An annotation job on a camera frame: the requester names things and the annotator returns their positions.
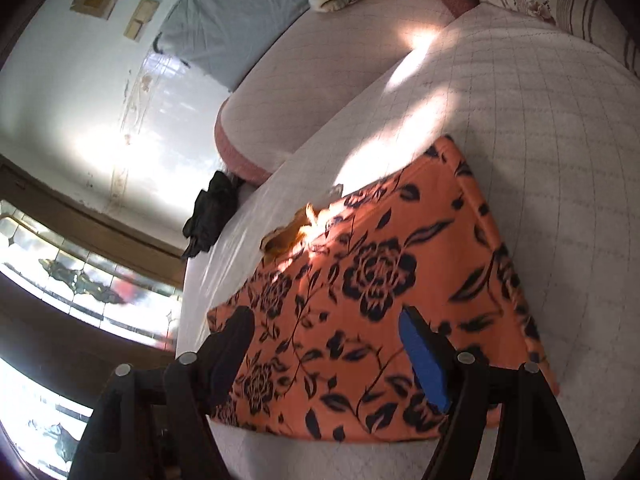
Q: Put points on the pink rolled quilt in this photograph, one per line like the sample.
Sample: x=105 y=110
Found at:
x=310 y=85

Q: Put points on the beige wall switch plate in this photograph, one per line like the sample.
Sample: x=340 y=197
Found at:
x=134 y=29
x=148 y=8

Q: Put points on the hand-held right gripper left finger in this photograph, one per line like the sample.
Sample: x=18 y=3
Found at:
x=230 y=350

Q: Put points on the stained glass door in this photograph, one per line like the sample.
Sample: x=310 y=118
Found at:
x=75 y=280

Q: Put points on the wooden door frame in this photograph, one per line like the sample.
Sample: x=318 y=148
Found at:
x=100 y=220

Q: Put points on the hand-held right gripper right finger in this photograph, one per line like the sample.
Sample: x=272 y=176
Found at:
x=425 y=355

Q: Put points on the black cloth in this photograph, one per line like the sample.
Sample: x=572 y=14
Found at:
x=210 y=215

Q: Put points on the grey pillow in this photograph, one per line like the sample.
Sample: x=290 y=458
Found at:
x=235 y=25

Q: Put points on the orange floral shirt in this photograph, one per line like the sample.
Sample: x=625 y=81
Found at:
x=360 y=320

